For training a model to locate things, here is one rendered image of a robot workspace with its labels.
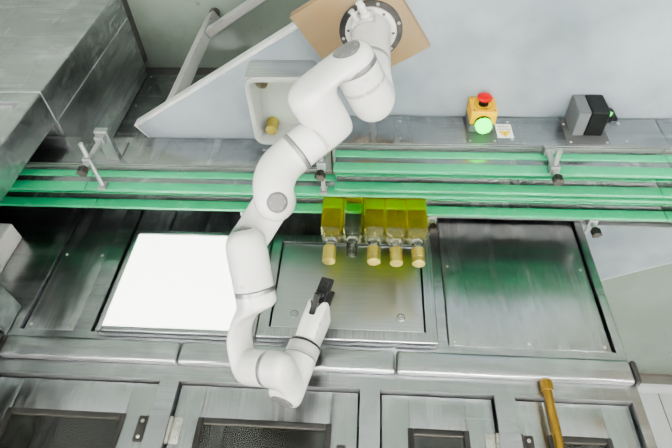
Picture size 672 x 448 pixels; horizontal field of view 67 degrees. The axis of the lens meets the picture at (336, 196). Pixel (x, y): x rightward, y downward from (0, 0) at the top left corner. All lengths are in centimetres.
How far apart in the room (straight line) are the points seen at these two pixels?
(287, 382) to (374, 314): 39
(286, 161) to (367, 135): 46
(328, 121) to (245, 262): 32
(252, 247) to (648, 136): 110
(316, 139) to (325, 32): 39
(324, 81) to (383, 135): 47
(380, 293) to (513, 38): 75
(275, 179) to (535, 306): 84
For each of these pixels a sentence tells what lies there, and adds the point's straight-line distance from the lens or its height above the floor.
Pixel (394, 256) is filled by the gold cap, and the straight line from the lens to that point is 133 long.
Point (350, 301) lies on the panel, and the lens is 142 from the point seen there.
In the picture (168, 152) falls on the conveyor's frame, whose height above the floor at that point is 82.
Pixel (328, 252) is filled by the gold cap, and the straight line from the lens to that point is 133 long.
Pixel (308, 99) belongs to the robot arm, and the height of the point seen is 114.
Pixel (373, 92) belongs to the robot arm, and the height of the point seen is 108.
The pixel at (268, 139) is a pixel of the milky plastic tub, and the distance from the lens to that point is 149.
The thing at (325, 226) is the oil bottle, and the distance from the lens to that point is 137.
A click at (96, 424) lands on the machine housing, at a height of 154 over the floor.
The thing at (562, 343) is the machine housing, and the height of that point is 128.
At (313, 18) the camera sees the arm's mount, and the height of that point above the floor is 77.
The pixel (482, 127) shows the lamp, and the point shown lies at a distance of 143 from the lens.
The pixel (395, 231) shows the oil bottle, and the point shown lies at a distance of 136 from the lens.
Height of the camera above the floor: 193
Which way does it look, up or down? 43 degrees down
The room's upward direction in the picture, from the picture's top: 175 degrees counter-clockwise
